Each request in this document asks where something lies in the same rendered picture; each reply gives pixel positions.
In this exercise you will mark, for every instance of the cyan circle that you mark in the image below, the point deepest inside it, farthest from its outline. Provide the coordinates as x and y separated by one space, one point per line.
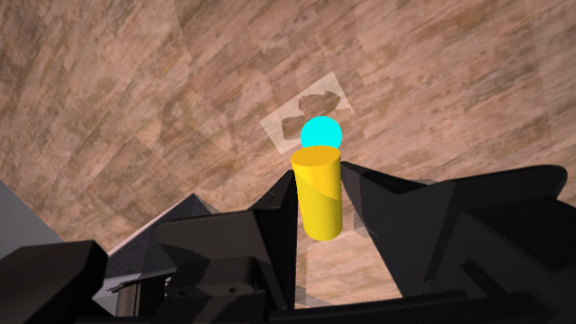
321 130

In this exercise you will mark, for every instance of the yellow cylinder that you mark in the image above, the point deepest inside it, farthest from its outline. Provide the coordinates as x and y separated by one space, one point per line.
317 172

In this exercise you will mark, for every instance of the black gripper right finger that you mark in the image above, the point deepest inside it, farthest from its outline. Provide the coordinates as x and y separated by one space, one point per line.
411 223

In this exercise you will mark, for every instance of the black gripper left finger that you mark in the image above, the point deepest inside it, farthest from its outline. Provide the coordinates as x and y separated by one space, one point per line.
267 230

